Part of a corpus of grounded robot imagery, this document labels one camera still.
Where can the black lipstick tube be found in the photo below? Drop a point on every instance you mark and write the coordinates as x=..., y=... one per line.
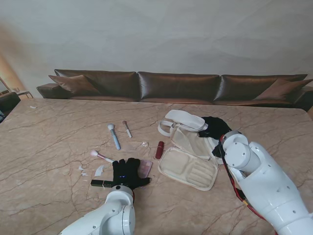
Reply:
x=100, y=183

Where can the red lipstick tube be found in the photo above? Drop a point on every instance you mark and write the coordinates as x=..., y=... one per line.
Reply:
x=159, y=149

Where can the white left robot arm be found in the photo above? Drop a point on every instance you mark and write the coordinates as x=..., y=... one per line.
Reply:
x=112, y=210

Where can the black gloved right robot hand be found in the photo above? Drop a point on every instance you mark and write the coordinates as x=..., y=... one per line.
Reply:
x=216, y=127

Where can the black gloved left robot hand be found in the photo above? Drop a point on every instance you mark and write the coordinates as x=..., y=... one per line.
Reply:
x=127, y=172

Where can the pink eyeshadow palette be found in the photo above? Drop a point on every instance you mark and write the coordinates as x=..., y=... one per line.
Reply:
x=146, y=167

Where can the small wooden side table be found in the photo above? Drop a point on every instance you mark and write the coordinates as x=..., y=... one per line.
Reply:
x=24, y=93

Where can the dark armchair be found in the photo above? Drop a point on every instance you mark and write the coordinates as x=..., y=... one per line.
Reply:
x=8, y=100

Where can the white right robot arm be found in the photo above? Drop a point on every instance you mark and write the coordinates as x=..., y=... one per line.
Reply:
x=264, y=178

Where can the crumpled clear plastic wrapper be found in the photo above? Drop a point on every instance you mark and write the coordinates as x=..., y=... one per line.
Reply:
x=145, y=144

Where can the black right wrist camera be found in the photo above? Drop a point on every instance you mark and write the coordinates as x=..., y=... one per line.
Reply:
x=218, y=151

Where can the brown leather sofa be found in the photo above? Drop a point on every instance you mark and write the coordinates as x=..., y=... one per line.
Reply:
x=178, y=85

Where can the large white paper shard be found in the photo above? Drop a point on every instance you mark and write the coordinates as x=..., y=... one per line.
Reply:
x=99, y=171

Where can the cream white cosmetics bag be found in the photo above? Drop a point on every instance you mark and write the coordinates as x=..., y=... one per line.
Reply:
x=190, y=169

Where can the brown sofa cushion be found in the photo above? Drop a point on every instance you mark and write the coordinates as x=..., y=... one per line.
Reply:
x=283, y=89
x=73, y=84

